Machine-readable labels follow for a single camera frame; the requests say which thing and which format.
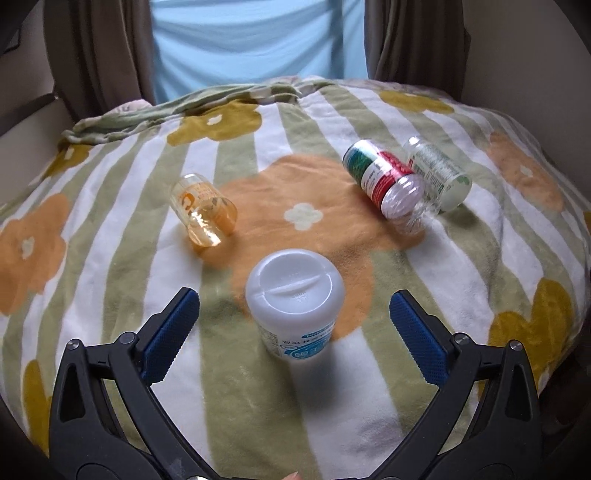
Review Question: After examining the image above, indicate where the white plastic jar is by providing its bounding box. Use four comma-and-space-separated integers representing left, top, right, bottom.
245, 248, 346, 364

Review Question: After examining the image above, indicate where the flower striped blanket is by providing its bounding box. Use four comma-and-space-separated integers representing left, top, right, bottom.
0, 76, 591, 480

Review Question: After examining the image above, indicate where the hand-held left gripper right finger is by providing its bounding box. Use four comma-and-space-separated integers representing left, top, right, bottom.
375, 289, 541, 480

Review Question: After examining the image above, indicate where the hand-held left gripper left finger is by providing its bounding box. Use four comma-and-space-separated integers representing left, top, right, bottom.
48, 287, 218, 480

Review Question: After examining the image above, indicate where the light blue curtain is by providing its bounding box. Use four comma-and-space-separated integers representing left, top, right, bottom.
148, 0, 369, 104

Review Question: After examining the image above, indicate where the brown curtain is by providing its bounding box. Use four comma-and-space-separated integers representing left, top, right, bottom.
44, 0, 157, 125
365, 0, 469, 99

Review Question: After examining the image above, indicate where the clear bottle green cap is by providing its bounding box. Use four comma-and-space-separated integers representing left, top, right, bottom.
403, 136, 471, 214

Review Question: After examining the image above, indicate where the red green labelled bottle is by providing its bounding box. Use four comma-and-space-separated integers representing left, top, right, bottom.
342, 140, 429, 234

